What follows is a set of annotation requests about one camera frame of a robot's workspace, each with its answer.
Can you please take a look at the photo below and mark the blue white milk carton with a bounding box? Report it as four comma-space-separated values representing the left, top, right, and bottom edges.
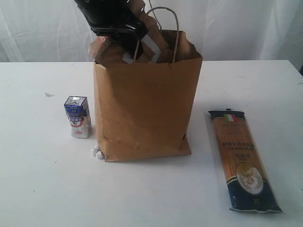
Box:
64, 96, 91, 139

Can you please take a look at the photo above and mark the spaghetti packet dark blue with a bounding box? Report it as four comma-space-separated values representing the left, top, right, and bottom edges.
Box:
209, 109, 282, 213

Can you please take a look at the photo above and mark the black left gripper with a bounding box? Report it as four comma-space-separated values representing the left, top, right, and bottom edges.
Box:
75, 0, 148, 57

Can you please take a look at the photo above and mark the brown paper shopping bag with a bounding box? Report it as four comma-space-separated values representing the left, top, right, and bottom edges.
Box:
92, 0, 203, 163

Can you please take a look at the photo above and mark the brown kraft coffee pouch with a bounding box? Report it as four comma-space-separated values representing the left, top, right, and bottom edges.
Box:
80, 0, 172, 65

